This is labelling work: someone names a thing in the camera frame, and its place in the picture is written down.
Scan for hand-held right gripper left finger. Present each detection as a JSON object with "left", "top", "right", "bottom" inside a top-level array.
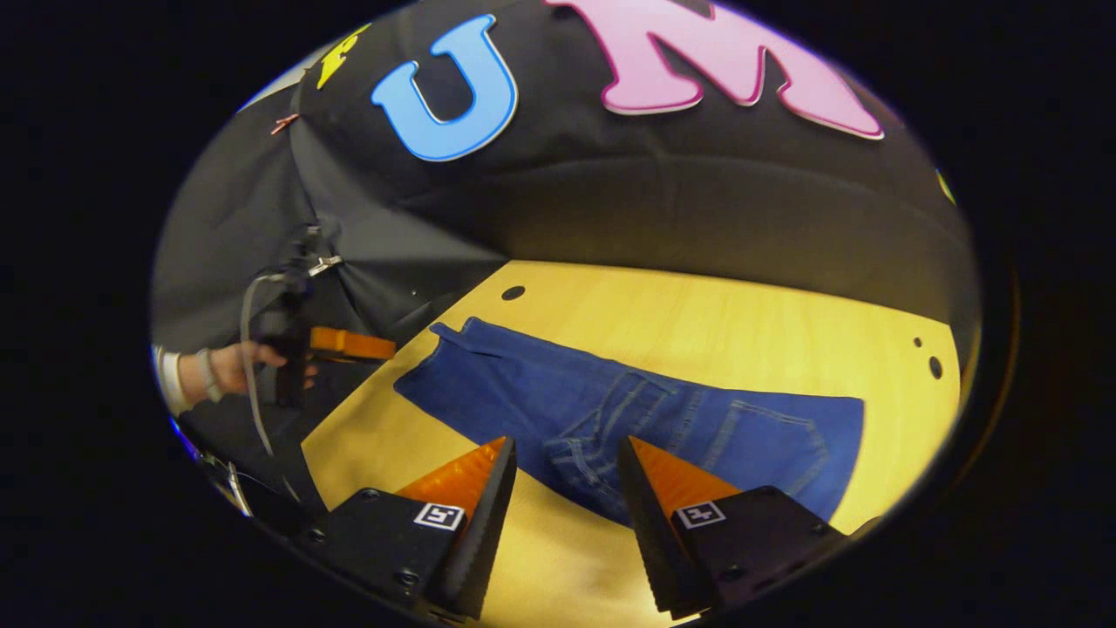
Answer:
[{"left": 290, "top": 434, "right": 519, "bottom": 622}]

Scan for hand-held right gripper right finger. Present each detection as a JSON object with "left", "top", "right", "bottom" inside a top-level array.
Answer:
[{"left": 616, "top": 434, "right": 853, "bottom": 622}]

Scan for blue denim jeans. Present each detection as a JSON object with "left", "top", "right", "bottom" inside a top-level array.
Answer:
[{"left": 393, "top": 316, "right": 866, "bottom": 529}]

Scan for grey cable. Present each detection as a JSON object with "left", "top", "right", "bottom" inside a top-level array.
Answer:
[{"left": 239, "top": 270, "right": 304, "bottom": 505}]

